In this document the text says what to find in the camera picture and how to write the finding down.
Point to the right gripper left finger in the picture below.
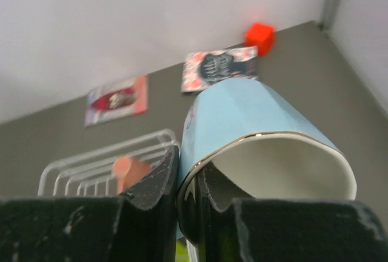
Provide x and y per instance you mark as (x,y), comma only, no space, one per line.
(136,225)

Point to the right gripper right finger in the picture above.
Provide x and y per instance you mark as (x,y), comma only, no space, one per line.
(248,229)

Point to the lime green plate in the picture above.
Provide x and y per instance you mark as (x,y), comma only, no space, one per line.
(188,252)

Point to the pink ceramic mug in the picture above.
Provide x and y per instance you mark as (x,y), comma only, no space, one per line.
(128,170)

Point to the white wire dish rack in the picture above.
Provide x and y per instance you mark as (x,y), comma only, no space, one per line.
(90,173)

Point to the light blue mug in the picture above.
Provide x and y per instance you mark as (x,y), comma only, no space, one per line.
(262,145)

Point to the red pink book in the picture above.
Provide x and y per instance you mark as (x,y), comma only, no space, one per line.
(117,100)

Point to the floral dark blue book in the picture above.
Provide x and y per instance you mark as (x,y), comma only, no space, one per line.
(204,69)

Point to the orange red cube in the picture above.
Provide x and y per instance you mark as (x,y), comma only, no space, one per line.
(261,36)

